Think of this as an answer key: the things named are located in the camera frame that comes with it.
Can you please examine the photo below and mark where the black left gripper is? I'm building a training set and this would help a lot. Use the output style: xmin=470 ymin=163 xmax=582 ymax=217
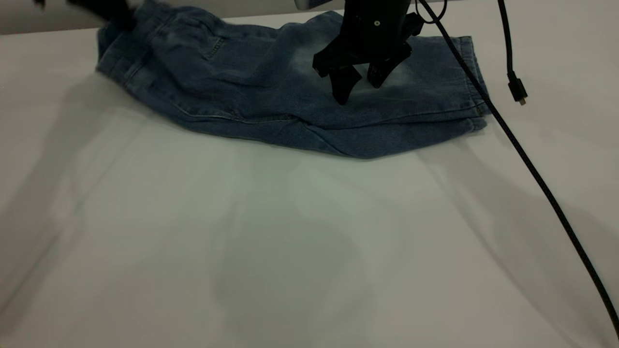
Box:
xmin=67 ymin=0 xmax=139 ymax=30

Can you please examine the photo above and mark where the black cable with USB plug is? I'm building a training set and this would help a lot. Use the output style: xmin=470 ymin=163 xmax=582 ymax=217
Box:
xmin=497 ymin=0 xmax=529 ymax=106

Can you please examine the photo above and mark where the long black braided cable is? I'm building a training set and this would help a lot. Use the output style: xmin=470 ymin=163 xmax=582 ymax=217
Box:
xmin=413 ymin=0 xmax=619 ymax=339

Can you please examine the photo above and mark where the blue denim shorts cartoon print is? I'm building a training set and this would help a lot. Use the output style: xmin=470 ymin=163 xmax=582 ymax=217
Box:
xmin=95 ymin=0 xmax=493 ymax=160

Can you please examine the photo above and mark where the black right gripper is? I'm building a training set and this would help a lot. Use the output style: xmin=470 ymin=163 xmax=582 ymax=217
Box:
xmin=312 ymin=0 xmax=426 ymax=105

